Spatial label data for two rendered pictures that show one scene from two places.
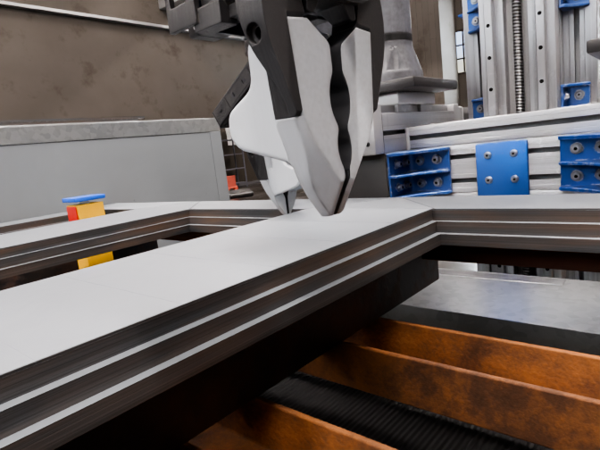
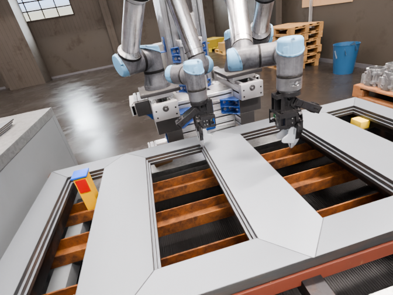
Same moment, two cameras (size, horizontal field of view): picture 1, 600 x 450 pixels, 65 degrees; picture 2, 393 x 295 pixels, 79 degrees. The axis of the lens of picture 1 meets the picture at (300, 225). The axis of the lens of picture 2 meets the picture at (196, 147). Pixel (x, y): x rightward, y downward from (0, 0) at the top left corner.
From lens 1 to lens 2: 0.86 m
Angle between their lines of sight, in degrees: 51
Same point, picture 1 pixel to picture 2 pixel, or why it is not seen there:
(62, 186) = (29, 175)
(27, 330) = (271, 184)
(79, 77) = not seen: outside the picture
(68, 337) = (279, 180)
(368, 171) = (173, 121)
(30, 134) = (8, 155)
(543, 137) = (216, 100)
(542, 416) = (276, 164)
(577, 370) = (271, 154)
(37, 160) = (16, 168)
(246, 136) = (285, 141)
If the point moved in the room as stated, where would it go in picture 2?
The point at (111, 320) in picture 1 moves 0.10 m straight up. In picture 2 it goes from (275, 176) to (275, 150)
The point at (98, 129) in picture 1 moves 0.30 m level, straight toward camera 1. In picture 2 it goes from (25, 137) to (85, 134)
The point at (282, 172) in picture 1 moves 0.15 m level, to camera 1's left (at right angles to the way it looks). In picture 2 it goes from (207, 136) to (186, 153)
